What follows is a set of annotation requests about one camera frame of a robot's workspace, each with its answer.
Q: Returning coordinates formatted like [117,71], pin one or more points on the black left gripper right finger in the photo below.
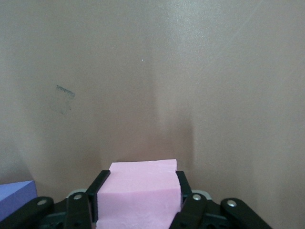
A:
[195,212]

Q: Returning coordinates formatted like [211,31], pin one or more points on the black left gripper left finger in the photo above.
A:
[71,210]

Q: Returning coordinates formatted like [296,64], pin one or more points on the purple foam cube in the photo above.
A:
[14,195]

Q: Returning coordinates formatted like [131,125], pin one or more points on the pink foam cube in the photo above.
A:
[138,190]

